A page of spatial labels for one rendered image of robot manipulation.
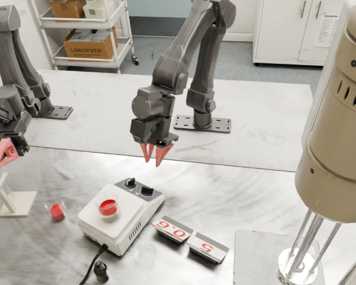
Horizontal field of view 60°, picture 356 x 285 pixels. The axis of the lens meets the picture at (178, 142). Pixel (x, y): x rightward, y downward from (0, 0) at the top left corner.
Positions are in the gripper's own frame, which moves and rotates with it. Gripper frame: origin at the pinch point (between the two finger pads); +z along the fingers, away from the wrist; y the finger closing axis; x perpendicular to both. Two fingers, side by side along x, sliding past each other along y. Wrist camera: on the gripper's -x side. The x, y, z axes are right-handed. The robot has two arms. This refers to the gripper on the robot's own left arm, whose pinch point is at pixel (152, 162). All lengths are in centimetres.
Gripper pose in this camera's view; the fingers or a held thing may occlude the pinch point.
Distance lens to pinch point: 89.3
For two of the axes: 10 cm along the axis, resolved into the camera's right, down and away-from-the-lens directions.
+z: -1.9, 9.2, 3.5
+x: 4.8, -2.2, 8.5
